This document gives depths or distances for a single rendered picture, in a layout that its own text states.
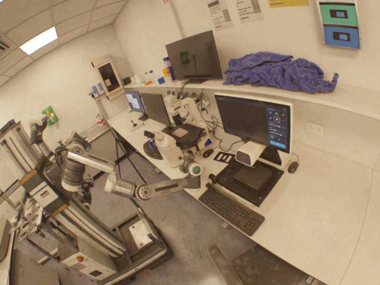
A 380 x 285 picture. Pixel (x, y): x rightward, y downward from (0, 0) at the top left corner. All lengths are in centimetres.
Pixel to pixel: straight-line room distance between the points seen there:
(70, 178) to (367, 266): 157
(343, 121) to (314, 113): 23
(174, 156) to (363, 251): 147
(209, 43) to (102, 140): 260
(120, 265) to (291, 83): 196
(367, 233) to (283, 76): 104
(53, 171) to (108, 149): 238
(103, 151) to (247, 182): 287
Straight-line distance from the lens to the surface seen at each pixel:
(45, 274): 265
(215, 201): 110
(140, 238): 172
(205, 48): 148
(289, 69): 102
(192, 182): 105
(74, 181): 94
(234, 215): 102
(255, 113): 84
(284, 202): 108
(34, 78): 390
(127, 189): 91
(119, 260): 178
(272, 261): 121
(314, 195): 114
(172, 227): 202
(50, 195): 120
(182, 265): 181
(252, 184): 95
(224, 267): 71
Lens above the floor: 165
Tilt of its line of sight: 32 degrees down
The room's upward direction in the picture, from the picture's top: 20 degrees counter-clockwise
